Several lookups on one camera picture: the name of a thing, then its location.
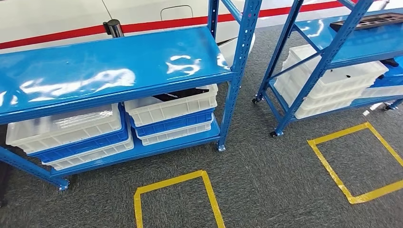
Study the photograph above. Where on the black plastic part in crate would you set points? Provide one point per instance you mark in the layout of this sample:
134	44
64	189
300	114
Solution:
389	62
182	93

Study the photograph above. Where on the blue metal shelf rack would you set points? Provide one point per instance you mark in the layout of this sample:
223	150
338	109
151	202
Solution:
110	59
324	59

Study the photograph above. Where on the yellow floor tape square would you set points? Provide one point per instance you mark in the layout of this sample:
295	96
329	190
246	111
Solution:
330	170
176	181

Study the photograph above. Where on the black stanchion post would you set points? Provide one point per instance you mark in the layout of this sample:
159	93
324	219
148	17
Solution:
114	29

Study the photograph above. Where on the black plastic bracket panel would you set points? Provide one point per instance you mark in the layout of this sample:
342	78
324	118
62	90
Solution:
343	25

